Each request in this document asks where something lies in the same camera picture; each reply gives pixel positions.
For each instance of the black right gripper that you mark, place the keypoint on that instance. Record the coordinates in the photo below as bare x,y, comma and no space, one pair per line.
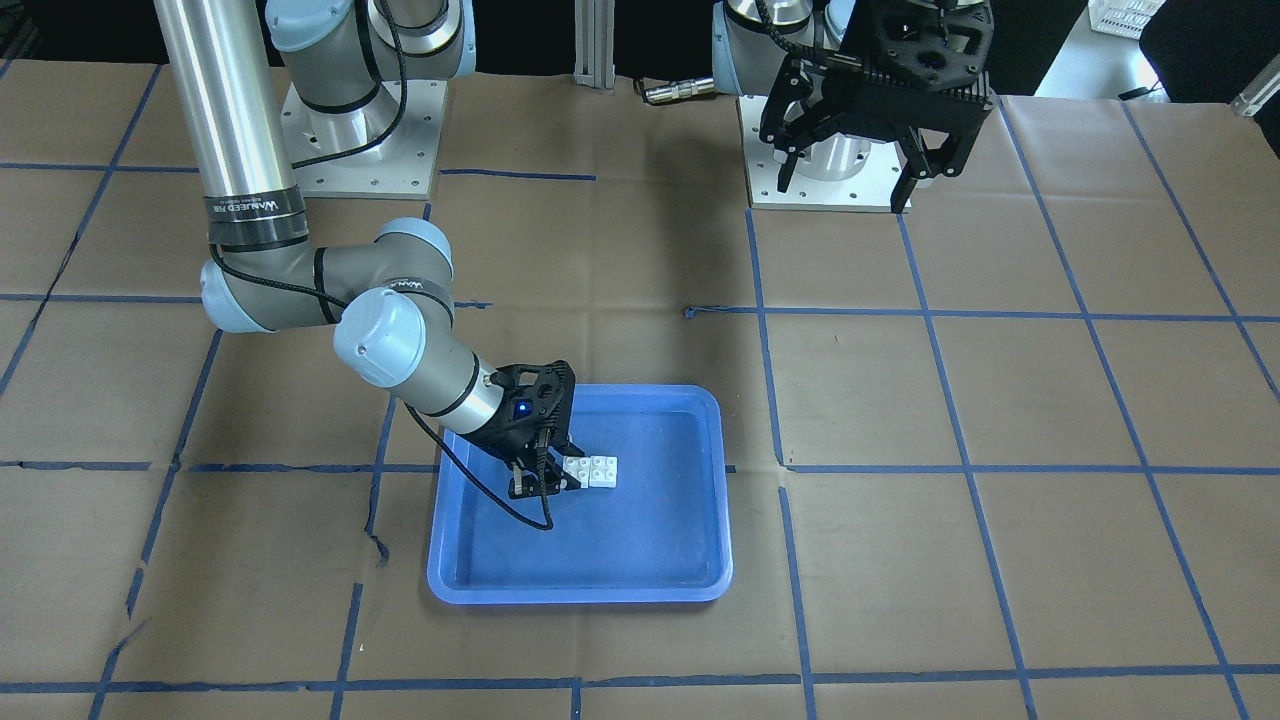
511,432

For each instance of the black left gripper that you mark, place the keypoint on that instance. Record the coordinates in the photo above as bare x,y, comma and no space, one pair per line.
797,118

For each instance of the white block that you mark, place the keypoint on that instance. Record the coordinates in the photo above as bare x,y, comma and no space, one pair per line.
603,471
577,471

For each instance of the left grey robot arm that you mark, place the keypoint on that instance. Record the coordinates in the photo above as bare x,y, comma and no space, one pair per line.
746,60

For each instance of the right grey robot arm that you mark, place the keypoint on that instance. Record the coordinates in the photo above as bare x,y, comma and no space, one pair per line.
277,95

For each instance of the blue plastic tray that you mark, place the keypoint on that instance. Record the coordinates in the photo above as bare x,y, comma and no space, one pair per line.
660,534

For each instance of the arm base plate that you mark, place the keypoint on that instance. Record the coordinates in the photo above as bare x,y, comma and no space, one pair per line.
843,173
401,167

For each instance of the aluminium frame post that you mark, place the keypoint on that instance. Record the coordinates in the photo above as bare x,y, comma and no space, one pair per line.
593,30

